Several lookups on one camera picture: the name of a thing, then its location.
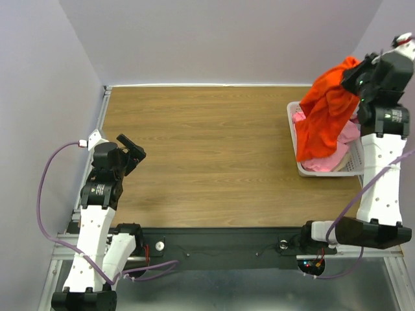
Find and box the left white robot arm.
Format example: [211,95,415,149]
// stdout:
[51,130,146,310]

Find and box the orange t shirt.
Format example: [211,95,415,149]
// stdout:
[295,56,360,162]

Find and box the beige garment in basket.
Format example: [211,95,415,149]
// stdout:
[333,152,351,172]

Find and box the aluminium frame rail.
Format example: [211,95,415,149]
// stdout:
[36,86,114,310]

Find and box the white plastic laundry basket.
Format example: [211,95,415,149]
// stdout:
[287,102,364,178]

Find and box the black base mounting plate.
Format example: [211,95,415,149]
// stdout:
[126,227,336,270]

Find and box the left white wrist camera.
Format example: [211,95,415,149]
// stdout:
[77,129,108,152]

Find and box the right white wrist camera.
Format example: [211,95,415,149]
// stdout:
[378,32,414,62]

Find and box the light pink t shirt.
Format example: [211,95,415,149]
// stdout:
[292,111,360,172]

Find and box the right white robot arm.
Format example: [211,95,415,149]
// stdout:
[298,48,414,253]

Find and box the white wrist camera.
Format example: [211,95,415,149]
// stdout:
[77,129,108,152]
[378,32,414,62]

